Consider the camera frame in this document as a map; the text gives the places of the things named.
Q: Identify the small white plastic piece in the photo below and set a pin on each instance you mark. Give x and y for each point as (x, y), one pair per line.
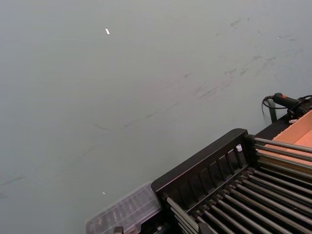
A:
(239, 148)

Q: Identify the shallow brown cardboard tray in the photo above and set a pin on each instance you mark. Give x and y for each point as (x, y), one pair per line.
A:
(300, 126)

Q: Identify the clear plastic case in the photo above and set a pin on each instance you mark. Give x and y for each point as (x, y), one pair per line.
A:
(126, 207)

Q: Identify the black rack with steel bars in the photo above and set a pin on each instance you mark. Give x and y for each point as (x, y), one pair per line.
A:
(219, 185)

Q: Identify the black table cloth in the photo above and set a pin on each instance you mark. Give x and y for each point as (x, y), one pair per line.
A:
(270, 129)

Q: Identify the plain pale wall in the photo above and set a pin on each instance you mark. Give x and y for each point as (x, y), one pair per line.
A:
(97, 97)

